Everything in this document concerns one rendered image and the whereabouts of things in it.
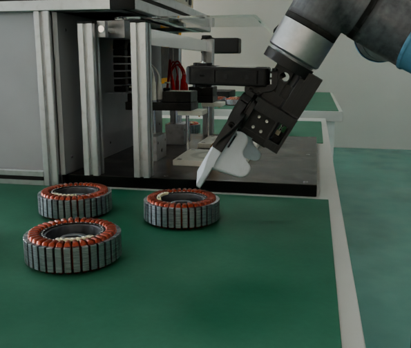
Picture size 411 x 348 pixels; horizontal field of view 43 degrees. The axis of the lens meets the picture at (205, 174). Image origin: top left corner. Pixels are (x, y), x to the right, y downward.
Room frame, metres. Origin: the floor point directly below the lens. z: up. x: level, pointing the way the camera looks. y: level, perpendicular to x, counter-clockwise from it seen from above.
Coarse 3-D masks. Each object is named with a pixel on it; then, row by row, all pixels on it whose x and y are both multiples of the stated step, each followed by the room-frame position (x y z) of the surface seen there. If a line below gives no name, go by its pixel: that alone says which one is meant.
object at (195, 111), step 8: (168, 96) 1.13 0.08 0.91; (176, 96) 1.12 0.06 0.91; (184, 96) 1.12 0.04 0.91; (192, 96) 1.13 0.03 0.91; (128, 104) 1.14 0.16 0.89; (160, 104) 1.13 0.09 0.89; (168, 104) 1.12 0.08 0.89; (176, 104) 1.12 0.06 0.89; (184, 104) 1.12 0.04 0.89; (192, 104) 1.12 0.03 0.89; (184, 112) 1.12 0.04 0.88; (192, 112) 1.12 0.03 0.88; (200, 112) 1.11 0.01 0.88
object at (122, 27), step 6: (108, 24) 1.04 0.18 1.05; (114, 24) 1.04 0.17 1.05; (120, 24) 1.04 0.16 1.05; (126, 24) 1.05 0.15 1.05; (120, 30) 1.04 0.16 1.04; (126, 30) 1.05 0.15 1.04; (108, 36) 1.04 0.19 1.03; (114, 36) 1.04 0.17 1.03; (120, 36) 1.04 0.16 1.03; (126, 36) 1.05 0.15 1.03
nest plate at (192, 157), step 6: (192, 150) 1.21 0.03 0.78; (198, 150) 1.21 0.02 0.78; (204, 150) 1.21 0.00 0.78; (180, 156) 1.12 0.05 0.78; (186, 156) 1.12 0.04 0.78; (192, 156) 1.12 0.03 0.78; (198, 156) 1.12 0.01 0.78; (204, 156) 1.12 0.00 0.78; (174, 162) 1.08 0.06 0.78; (180, 162) 1.08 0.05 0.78; (186, 162) 1.07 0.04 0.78; (192, 162) 1.07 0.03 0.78; (198, 162) 1.07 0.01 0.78
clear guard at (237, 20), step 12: (156, 24) 1.16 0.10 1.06; (168, 24) 1.16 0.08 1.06; (180, 24) 1.16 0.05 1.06; (192, 24) 1.16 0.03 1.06; (204, 24) 1.16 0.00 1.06; (216, 24) 1.16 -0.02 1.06; (228, 24) 1.16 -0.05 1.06; (240, 24) 1.16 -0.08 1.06; (252, 24) 1.16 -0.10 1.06; (264, 24) 0.98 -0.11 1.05
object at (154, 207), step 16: (160, 192) 0.78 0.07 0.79; (176, 192) 0.79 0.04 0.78; (192, 192) 0.79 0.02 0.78; (208, 192) 0.77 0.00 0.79; (144, 208) 0.73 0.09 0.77; (160, 208) 0.71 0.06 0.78; (176, 208) 0.70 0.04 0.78; (192, 208) 0.70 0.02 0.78; (208, 208) 0.71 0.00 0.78; (160, 224) 0.71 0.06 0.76; (176, 224) 0.70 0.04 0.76; (192, 224) 0.70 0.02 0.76; (208, 224) 0.73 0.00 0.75
